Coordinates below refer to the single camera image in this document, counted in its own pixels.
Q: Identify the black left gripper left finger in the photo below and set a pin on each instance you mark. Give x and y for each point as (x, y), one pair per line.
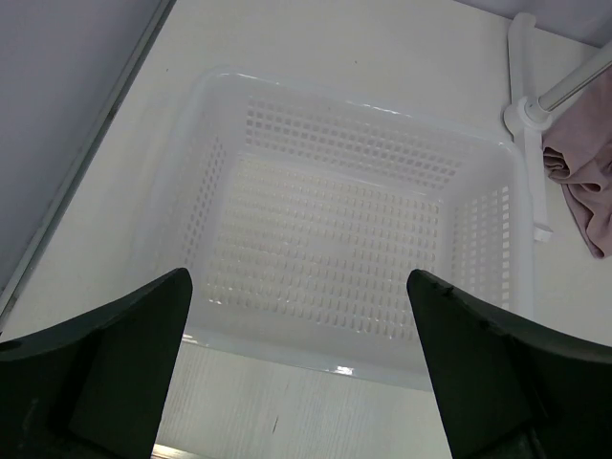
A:
(94, 386)

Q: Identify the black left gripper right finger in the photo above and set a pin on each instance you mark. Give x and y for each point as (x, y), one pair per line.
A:
(505, 386)

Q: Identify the white metal clothes rack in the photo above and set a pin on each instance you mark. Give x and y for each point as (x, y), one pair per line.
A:
(529, 115)

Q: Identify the aluminium frame post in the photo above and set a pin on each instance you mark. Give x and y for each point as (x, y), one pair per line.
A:
(64, 67)

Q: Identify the mauve pink tank top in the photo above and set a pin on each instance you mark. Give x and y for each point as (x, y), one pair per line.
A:
(577, 156)

